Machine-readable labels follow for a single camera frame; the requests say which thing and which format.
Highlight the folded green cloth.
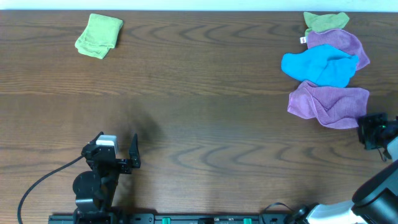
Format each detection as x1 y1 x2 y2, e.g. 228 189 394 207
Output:
75 14 123 59

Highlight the purple cloth with tag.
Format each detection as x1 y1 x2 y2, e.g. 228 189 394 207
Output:
300 29 370 70

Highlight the blue cloth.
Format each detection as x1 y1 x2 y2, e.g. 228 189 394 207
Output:
281 44 359 88

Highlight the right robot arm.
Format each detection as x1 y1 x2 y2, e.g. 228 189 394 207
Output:
285 113 397 224

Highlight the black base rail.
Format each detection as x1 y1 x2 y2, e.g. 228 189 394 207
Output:
48 213 290 224

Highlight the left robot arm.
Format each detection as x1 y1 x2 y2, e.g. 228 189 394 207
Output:
73 132 141 224

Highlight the crumpled green cloth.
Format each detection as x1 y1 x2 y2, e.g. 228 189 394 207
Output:
303 12 349 36

